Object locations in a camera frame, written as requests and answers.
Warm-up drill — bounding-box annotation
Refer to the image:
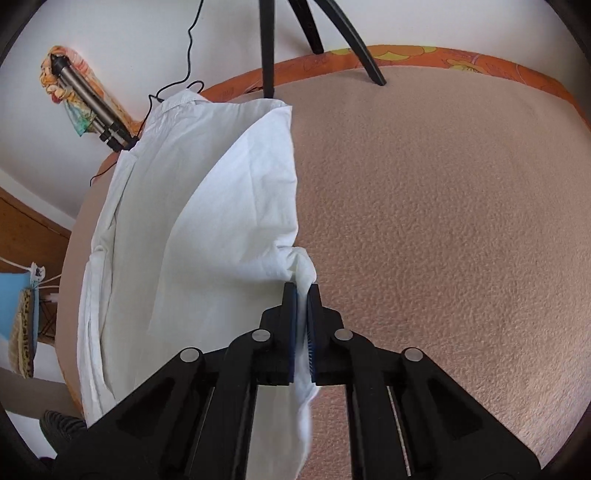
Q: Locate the white shirt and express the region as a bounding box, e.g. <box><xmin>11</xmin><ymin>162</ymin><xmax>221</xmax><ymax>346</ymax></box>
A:
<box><xmin>76</xmin><ymin>89</ymin><xmax>320</xmax><ymax>480</ymax></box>

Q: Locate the blue board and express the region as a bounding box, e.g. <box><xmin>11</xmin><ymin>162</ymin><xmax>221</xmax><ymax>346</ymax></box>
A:
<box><xmin>0</xmin><ymin>272</ymin><xmax>31</xmax><ymax>343</ymax></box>

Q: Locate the beige fleece blanket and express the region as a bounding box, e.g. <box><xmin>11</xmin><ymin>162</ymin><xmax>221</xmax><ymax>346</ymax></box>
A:
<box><xmin>56</xmin><ymin>61</ymin><xmax>591</xmax><ymax>480</ymax></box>

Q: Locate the colourful patterned cloth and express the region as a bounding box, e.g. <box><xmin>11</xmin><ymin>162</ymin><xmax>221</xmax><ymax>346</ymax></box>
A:
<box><xmin>39</xmin><ymin>45</ymin><xmax>139</xmax><ymax>137</ymax></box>

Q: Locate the leopard print cloth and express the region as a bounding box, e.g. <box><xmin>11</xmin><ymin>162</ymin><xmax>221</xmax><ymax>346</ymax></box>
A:
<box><xmin>8</xmin><ymin>286</ymin><xmax>40</xmax><ymax>379</ymax></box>

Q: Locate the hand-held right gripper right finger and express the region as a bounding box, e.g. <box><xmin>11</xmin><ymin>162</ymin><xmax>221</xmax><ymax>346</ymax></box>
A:
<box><xmin>307</xmin><ymin>284</ymin><xmax>542</xmax><ymax>480</ymax></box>

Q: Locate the folded metal tripod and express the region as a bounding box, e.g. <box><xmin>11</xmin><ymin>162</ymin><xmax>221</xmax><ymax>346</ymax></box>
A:
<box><xmin>50</xmin><ymin>55</ymin><xmax>138</xmax><ymax>151</ymax></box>

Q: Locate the dark striped slipper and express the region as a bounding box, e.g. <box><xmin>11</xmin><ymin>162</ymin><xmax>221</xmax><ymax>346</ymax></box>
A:
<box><xmin>39</xmin><ymin>410</ymin><xmax>88</xmax><ymax>455</ymax></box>

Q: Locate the orange patterned bed sheet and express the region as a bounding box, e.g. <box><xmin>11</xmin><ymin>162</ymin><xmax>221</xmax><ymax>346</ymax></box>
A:
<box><xmin>99</xmin><ymin>45</ymin><xmax>579</xmax><ymax>178</ymax></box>

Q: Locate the white cable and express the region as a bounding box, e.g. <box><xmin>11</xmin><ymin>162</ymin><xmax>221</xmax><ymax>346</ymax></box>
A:
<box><xmin>0</xmin><ymin>257</ymin><xmax>63</xmax><ymax>305</ymax></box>

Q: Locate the black cable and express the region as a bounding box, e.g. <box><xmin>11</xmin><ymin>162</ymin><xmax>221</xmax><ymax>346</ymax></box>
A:
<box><xmin>89</xmin><ymin>0</ymin><xmax>206</xmax><ymax>186</ymax></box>

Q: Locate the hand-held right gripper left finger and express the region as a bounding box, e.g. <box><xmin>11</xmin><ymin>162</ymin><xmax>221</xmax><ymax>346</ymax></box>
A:
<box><xmin>54</xmin><ymin>282</ymin><xmax>296</xmax><ymax>480</ymax></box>

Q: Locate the black tripod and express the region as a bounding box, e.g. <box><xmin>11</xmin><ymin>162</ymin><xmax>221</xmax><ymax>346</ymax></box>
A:
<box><xmin>259</xmin><ymin>0</ymin><xmax>387</xmax><ymax>100</ymax></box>

